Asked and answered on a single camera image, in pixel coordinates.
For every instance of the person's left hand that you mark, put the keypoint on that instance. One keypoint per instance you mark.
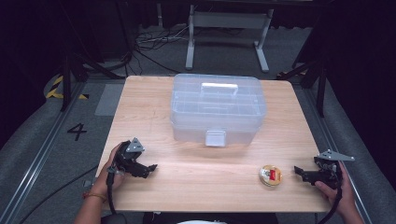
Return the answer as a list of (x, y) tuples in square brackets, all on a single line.
[(104, 182)]

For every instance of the clear plastic storage box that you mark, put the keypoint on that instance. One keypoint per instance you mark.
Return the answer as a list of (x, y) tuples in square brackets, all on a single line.
[(218, 109)]

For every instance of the yellow and black floor tape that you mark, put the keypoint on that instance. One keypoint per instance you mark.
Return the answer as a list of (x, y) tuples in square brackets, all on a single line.
[(56, 90)]

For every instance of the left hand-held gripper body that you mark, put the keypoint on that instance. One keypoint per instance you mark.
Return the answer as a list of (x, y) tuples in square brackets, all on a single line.
[(129, 157)]

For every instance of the white metal desk frame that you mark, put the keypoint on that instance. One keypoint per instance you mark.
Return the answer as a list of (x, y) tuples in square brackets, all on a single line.
[(229, 21)]

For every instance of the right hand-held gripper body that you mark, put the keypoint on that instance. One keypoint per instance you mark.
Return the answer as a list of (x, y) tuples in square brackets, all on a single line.
[(327, 172)]

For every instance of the aluminium floor rail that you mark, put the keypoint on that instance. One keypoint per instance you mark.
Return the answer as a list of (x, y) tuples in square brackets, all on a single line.
[(330, 137), (34, 165)]

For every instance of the person's right hand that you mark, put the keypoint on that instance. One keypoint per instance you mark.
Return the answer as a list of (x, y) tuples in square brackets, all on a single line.
[(344, 196)]

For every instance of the black metal stand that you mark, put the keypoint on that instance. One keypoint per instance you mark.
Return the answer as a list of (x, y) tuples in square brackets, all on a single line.
[(77, 71), (314, 77)]

